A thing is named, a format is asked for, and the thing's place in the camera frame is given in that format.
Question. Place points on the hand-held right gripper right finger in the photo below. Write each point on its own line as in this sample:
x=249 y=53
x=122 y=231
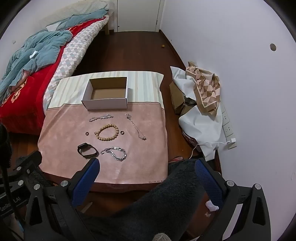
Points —
x=209 y=183

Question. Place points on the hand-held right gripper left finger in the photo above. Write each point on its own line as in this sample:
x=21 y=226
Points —
x=85 y=182

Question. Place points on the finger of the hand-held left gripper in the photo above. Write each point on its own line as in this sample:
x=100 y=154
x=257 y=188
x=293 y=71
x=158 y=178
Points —
x=29 y=163

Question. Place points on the black smart band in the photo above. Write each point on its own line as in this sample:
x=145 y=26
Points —
x=89 y=154

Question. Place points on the white cardboard box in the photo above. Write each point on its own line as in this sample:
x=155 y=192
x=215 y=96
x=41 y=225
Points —
x=104 y=103

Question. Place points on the white crumpled tissue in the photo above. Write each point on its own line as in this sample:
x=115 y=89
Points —
x=212 y=206

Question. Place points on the red slipper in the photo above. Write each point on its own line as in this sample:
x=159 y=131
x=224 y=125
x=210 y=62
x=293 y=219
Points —
x=177 y=159

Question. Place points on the white charger plug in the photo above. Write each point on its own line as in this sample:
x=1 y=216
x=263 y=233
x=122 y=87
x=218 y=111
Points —
x=231 y=140

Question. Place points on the white power strip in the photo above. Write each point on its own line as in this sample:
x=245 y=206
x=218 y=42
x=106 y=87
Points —
x=229 y=129

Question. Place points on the pink and striped cloth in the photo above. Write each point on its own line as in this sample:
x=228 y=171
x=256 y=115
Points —
x=138 y=157

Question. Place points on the white cloth bag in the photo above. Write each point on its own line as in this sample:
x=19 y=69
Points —
x=196 y=125

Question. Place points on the bed with red blanket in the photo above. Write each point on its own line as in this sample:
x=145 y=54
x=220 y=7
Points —
x=27 y=99

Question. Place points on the brown cardboard box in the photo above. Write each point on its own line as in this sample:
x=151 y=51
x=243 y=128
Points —
x=177 y=97

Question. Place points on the brown patterned scarf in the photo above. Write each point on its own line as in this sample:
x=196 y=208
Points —
x=207 y=88

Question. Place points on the white tag on blanket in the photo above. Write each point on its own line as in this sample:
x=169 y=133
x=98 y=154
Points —
x=33 y=54

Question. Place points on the teal blanket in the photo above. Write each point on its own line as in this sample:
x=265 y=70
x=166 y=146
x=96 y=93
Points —
x=44 y=48

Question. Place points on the checkered quilt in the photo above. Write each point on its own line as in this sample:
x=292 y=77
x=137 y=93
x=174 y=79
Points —
x=74 y=53

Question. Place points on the white door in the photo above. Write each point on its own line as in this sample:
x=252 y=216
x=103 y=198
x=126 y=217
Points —
x=138 y=14

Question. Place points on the round wall cover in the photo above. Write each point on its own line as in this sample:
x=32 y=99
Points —
x=273 y=47

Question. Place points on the wooden bed frame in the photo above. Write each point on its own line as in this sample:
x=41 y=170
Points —
x=108 y=26

